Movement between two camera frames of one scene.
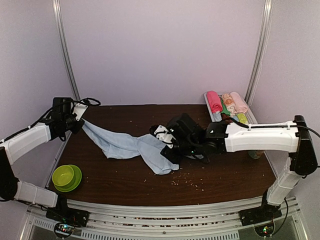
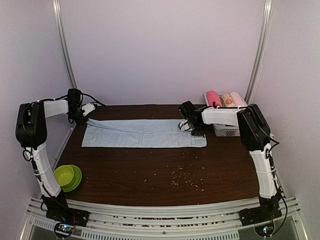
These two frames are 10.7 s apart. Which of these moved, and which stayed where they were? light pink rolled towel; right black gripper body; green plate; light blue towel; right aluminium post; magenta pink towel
Moved: right black gripper body; light blue towel
Stayed: light pink rolled towel; right aluminium post; green plate; magenta pink towel
